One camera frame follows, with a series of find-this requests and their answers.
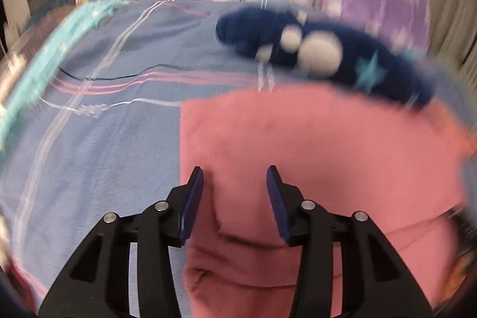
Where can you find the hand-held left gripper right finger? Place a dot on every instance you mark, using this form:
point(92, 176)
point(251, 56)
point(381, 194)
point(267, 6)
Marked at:
point(277, 202)

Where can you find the beige pleated curtain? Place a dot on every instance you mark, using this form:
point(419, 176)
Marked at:
point(454, 23)

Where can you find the navy star print fleece garment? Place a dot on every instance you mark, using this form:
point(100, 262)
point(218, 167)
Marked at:
point(253, 31)

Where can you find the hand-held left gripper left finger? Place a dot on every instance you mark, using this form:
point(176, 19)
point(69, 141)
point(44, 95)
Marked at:
point(192, 202)

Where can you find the teal cloth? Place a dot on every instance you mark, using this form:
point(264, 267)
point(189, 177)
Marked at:
point(37, 68)

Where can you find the blue plaid bed sheet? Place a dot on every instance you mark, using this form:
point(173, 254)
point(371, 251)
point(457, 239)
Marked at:
point(111, 135)

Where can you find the large pink fleece garment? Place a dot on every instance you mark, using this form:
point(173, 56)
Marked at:
point(298, 135)

